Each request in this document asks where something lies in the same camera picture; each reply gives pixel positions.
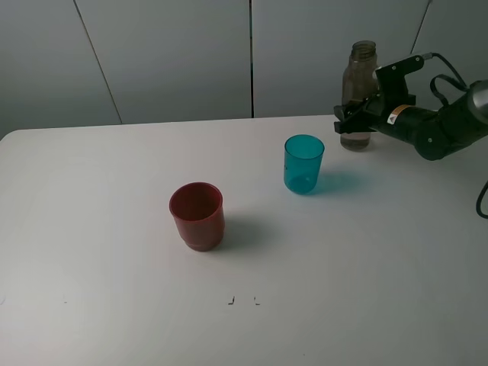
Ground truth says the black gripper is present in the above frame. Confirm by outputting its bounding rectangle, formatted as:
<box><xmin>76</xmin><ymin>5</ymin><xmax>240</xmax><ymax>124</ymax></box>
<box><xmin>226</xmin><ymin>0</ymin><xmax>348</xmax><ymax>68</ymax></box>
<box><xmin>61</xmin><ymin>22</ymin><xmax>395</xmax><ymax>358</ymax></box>
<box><xmin>333</xmin><ymin>95</ymin><xmax>438</xmax><ymax>143</ymax></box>

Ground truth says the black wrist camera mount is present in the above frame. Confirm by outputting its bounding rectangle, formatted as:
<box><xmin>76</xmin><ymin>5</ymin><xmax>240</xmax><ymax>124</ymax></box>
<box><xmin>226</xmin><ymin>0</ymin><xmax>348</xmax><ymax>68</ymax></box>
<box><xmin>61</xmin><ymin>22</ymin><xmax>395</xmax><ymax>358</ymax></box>
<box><xmin>375</xmin><ymin>55</ymin><xmax>425</xmax><ymax>107</ymax></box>

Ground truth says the red plastic cup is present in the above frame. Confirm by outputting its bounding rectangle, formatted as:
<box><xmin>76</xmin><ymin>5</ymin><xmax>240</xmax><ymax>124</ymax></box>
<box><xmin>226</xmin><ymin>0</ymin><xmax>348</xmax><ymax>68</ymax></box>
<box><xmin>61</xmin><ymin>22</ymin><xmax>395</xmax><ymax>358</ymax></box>
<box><xmin>169</xmin><ymin>182</ymin><xmax>225</xmax><ymax>252</ymax></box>

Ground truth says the smoky transparent water bottle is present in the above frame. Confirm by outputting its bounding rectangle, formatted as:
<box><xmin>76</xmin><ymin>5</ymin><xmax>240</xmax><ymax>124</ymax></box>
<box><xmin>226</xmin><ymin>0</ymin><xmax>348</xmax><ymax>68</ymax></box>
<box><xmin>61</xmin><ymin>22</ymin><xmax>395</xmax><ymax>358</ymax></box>
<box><xmin>340</xmin><ymin>40</ymin><xmax>378</xmax><ymax>152</ymax></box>

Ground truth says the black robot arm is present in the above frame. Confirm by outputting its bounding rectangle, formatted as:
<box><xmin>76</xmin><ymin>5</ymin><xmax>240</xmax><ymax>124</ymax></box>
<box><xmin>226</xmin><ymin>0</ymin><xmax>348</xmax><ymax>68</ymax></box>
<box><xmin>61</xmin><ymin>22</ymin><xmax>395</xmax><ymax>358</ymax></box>
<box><xmin>334</xmin><ymin>80</ymin><xmax>487</xmax><ymax>161</ymax></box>

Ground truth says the teal transparent plastic cup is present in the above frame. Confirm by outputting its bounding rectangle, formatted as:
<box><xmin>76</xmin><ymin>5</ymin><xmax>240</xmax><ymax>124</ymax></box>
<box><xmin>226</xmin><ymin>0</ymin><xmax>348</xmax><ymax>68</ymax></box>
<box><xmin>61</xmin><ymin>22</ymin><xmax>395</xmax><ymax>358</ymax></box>
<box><xmin>284</xmin><ymin>134</ymin><xmax>325</xmax><ymax>194</ymax></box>

